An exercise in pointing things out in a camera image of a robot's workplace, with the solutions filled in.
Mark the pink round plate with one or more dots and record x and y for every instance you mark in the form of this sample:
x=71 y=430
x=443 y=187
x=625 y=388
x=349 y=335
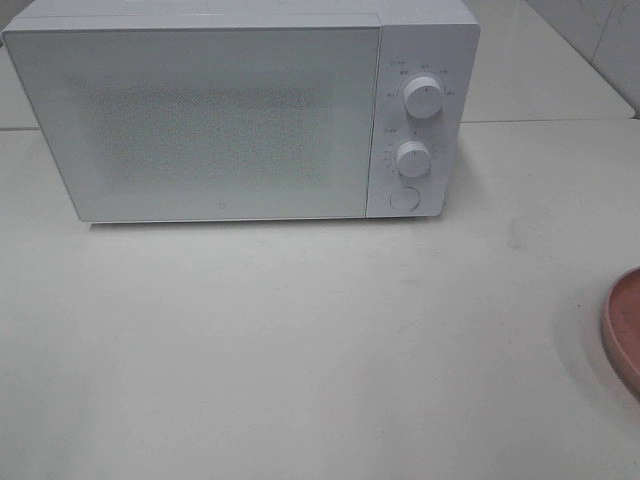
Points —
x=620 y=328

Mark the lower white timer knob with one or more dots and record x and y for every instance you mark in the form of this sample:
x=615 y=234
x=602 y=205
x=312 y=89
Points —
x=413 y=159

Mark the white microwave oven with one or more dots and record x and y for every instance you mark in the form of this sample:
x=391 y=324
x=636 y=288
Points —
x=437 y=37

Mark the upper white power knob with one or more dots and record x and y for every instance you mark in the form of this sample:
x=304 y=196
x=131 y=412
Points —
x=423 y=96

